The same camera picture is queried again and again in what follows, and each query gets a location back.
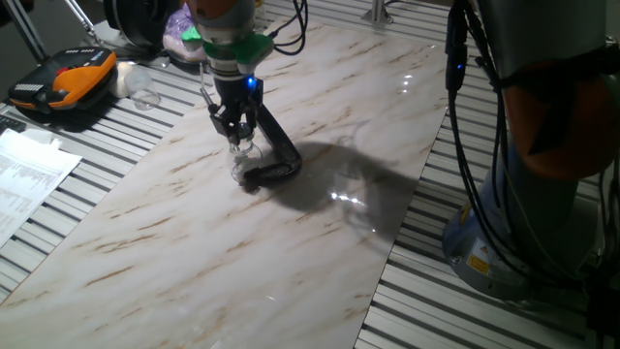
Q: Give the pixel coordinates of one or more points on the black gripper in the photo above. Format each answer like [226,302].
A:
[237,94]

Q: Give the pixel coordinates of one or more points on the chrome jar lid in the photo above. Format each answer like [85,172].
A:
[242,133]

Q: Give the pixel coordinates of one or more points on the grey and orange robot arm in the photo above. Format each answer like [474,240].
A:
[547,126]

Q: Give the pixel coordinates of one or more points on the small clear glass jar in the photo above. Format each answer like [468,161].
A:
[242,160]

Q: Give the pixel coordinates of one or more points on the black C-clamp with steel screw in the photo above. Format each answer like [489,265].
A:
[283,155]

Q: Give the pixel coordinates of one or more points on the clear plastic cup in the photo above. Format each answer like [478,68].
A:
[143,89]

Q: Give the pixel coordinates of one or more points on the purple plastic bag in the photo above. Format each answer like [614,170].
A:
[176,29]

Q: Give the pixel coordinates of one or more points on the white round object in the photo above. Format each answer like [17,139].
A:
[120,80]

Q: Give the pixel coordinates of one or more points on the marble patterned board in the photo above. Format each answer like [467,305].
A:
[218,252]

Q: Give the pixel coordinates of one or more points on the black round spool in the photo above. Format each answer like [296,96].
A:
[140,22]

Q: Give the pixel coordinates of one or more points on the orange and black teach pendant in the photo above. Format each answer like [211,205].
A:
[68,77]

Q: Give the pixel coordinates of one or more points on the thin metal rod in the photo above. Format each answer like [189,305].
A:
[86,22]

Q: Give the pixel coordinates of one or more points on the white printed paper sheets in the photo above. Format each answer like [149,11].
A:
[29,179]

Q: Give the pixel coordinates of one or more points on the black keyboard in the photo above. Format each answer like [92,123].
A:
[10,125]

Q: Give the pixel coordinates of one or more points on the dark aluminium profile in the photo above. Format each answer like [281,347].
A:
[26,31]

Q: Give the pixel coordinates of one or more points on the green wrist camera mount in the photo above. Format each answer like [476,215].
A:
[249,48]

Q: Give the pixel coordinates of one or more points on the aluminium post with foot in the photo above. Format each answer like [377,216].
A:
[377,12]

